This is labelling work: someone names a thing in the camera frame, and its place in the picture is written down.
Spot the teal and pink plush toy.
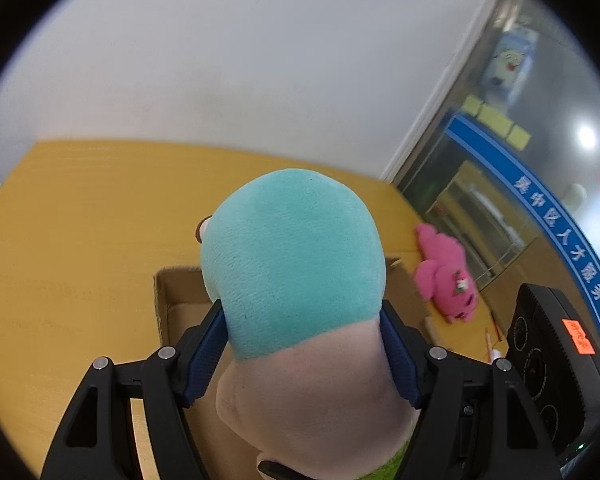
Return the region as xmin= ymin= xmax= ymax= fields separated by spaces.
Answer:
xmin=199 ymin=169 xmax=418 ymax=479

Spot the pink bear plush toy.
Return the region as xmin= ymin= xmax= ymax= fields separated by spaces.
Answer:
xmin=413 ymin=223 xmax=479 ymax=323

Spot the long cardboard box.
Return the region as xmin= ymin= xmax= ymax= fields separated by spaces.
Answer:
xmin=130 ymin=253 xmax=487 ymax=480

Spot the black tracking camera box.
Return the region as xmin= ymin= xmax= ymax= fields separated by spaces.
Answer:
xmin=506 ymin=283 xmax=600 ymax=467

